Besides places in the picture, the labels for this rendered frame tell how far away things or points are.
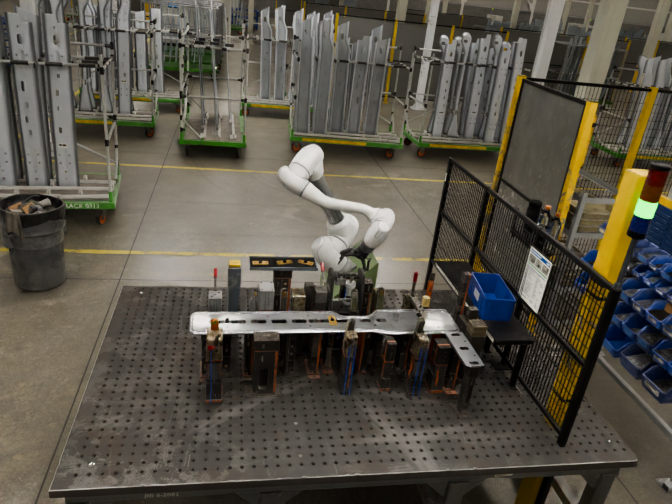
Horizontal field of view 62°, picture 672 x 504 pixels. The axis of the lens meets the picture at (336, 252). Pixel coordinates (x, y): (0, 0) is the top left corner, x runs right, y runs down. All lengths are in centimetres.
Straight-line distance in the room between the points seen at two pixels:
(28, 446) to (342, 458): 195
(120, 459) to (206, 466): 35
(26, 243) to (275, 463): 319
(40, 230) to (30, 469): 205
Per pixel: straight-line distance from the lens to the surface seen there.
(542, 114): 516
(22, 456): 378
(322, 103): 962
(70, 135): 662
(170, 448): 264
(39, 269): 522
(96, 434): 276
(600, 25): 1026
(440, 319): 309
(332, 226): 354
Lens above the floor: 254
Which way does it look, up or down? 25 degrees down
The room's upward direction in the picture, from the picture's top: 7 degrees clockwise
